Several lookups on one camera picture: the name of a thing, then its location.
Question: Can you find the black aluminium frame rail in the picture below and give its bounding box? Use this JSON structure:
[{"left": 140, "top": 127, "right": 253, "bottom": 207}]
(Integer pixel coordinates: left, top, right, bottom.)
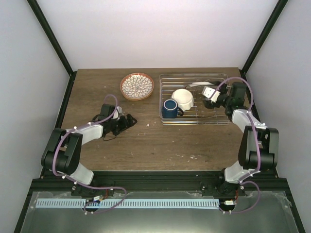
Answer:
[{"left": 29, "top": 171, "right": 291, "bottom": 198}]

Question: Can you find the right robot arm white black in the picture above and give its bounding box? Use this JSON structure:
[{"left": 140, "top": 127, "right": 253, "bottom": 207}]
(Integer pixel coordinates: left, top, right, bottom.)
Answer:
[{"left": 202, "top": 81, "right": 279, "bottom": 196}]

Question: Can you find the white scalloped bowl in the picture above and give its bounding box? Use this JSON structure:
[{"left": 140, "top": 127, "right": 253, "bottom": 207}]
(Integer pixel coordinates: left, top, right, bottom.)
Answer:
[{"left": 171, "top": 89, "right": 194, "bottom": 111}]

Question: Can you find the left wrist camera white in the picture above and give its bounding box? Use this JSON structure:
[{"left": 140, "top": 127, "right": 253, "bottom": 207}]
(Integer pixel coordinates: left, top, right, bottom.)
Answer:
[{"left": 112, "top": 106, "right": 122, "bottom": 120}]

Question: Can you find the patterned round plate orange rim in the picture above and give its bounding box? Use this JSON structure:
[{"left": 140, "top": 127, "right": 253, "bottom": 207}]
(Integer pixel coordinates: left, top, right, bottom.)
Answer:
[{"left": 120, "top": 73, "right": 155, "bottom": 101}]

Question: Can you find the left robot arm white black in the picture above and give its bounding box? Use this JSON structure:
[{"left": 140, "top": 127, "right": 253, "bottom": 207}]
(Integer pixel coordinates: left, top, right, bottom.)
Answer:
[{"left": 41, "top": 104, "right": 138, "bottom": 196}]

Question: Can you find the cream rectangular plate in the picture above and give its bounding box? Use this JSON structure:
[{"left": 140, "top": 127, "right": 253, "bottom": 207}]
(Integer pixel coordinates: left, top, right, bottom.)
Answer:
[{"left": 185, "top": 82, "right": 214, "bottom": 88}]

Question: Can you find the light blue slotted cable duct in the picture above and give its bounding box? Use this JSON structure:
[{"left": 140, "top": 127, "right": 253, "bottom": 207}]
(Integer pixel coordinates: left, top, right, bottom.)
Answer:
[{"left": 35, "top": 198, "right": 220, "bottom": 209}]

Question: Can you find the metal wire dish rack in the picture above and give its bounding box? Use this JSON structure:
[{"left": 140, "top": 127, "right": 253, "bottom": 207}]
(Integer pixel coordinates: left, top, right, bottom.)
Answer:
[{"left": 159, "top": 73, "right": 230, "bottom": 125}]

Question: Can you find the dark blue mug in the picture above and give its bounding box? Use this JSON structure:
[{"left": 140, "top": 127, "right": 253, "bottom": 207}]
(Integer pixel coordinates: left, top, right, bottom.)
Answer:
[{"left": 162, "top": 99, "right": 184, "bottom": 119}]

